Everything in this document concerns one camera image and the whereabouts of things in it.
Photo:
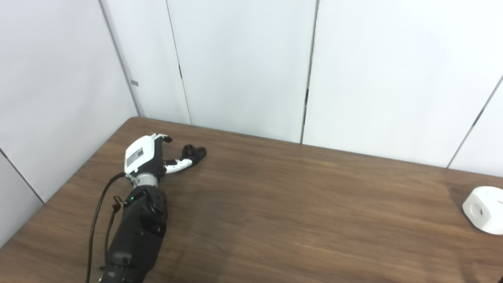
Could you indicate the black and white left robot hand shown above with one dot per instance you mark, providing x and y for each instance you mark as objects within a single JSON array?
[{"x": 139, "y": 155}]

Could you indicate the black flanged metal part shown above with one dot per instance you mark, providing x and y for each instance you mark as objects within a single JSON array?
[{"x": 196, "y": 153}]

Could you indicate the round white plastic piece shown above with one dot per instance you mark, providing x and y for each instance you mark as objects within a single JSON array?
[{"x": 487, "y": 212}]

